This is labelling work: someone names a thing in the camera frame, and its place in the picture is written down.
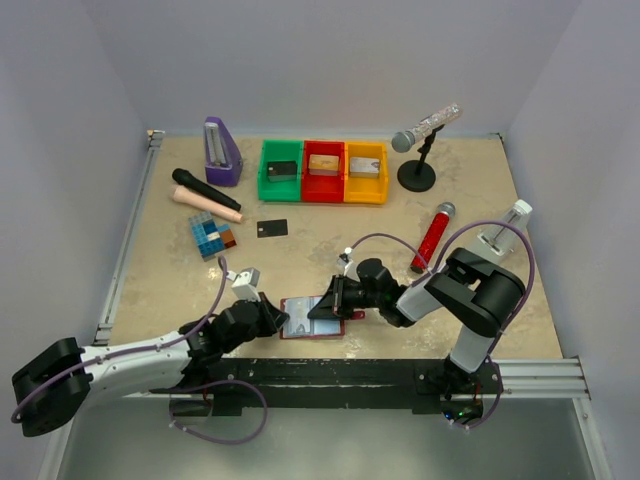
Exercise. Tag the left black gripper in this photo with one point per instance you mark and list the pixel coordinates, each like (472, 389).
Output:
(264, 314)

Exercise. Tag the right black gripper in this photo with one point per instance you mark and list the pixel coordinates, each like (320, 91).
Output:
(338, 295)

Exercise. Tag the red leather card holder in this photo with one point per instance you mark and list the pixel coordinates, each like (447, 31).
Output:
(322, 328)

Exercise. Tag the black credit card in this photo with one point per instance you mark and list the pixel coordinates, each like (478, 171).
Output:
(272, 228)

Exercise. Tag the silver credit card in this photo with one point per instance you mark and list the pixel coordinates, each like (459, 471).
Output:
(298, 324)

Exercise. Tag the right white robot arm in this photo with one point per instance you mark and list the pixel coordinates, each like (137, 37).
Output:
(480, 294)

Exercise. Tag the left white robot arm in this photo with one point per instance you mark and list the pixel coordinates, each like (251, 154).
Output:
(66, 377)

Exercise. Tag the gold card stack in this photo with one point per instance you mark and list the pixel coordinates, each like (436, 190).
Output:
(324, 165)

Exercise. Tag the silver card stack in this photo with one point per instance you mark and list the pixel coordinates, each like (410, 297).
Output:
(364, 167)

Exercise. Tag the black card stack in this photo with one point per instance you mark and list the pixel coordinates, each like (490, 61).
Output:
(281, 171)

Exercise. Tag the red glitter microphone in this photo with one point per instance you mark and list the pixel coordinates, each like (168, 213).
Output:
(444, 214)

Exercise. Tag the blue building block stack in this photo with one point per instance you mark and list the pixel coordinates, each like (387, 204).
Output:
(210, 238)

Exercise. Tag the yellow plastic bin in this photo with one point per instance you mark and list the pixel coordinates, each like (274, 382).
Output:
(366, 178)

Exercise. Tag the red plastic bin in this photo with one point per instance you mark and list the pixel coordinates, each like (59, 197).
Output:
(322, 189)

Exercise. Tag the green plastic bin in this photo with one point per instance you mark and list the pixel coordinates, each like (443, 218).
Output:
(280, 150)

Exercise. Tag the black microphone stand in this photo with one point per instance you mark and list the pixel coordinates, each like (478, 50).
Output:
(418, 175)

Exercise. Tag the pink microphone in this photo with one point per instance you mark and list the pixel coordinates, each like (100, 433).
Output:
(183, 195)

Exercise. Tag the purple metronome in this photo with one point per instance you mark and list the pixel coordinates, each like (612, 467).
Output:
(223, 160)

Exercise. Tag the black microphone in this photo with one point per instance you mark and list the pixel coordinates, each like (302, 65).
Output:
(184, 178)

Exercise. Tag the silver glitter microphone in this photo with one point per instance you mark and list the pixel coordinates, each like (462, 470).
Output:
(403, 141)

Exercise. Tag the white metronome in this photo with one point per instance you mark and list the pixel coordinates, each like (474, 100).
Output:
(495, 242)

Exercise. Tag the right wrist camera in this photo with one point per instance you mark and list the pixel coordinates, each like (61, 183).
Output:
(345, 261)

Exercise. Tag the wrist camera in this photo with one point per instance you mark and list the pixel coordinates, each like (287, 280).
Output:
(244, 284)
(345, 261)

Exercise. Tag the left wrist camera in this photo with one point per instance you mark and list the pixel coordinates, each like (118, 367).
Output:
(244, 284)

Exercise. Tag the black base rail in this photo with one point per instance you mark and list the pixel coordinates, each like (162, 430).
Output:
(418, 385)

